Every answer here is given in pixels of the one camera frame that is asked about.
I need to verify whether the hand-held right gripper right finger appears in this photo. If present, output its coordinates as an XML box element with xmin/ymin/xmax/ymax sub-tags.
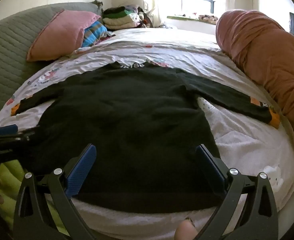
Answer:
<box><xmin>195</xmin><ymin>144</ymin><xmax>279</xmax><ymax>240</ymax></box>

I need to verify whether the pink pillow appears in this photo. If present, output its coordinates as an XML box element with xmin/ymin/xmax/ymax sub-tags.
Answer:
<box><xmin>26</xmin><ymin>10</ymin><xmax>102</xmax><ymax>62</ymax></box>

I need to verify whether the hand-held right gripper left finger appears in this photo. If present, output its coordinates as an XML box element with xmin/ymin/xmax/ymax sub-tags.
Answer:
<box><xmin>13</xmin><ymin>143</ymin><xmax>97</xmax><ymax>240</ymax></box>

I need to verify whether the person's right hand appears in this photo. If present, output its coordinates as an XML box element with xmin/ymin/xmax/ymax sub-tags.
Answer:
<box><xmin>174</xmin><ymin>219</ymin><xmax>197</xmax><ymax>240</ymax></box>

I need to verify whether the pink rolled duvet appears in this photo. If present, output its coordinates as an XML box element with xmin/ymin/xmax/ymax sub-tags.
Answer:
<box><xmin>215</xmin><ymin>9</ymin><xmax>294</xmax><ymax>140</ymax></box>

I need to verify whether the white curtain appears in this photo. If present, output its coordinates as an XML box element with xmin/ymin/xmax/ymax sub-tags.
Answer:
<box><xmin>137</xmin><ymin>0</ymin><xmax>172</xmax><ymax>28</ymax></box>

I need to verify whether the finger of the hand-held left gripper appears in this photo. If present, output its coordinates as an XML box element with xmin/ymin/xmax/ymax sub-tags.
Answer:
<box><xmin>0</xmin><ymin>129</ymin><xmax>41</xmax><ymax>146</ymax></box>
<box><xmin>0</xmin><ymin>124</ymin><xmax>19</xmax><ymax>138</ymax></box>

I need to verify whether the light green blanket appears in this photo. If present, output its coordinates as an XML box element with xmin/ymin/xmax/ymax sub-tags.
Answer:
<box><xmin>0</xmin><ymin>160</ymin><xmax>70</xmax><ymax>235</ymax></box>

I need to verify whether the black sweater with orange cuffs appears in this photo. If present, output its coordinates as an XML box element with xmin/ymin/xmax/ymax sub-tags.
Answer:
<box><xmin>11</xmin><ymin>61</ymin><xmax>281</xmax><ymax>214</ymax></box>

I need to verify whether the green window ledge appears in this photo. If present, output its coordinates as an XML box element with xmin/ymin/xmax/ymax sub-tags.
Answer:
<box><xmin>167</xmin><ymin>15</ymin><xmax>217</xmax><ymax>25</ymax></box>

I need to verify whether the striped blue blanket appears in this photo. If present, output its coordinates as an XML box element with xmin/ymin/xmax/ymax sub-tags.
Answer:
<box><xmin>81</xmin><ymin>20</ymin><xmax>115</xmax><ymax>48</ymax></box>

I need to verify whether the stack of folded clothes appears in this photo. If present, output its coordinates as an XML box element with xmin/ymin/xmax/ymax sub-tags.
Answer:
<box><xmin>102</xmin><ymin>4</ymin><xmax>147</xmax><ymax>30</ymax></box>

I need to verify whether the white printed bed sheet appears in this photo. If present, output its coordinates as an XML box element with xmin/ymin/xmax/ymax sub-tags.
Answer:
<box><xmin>0</xmin><ymin>27</ymin><xmax>294</xmax><ymax>240</ymax></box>

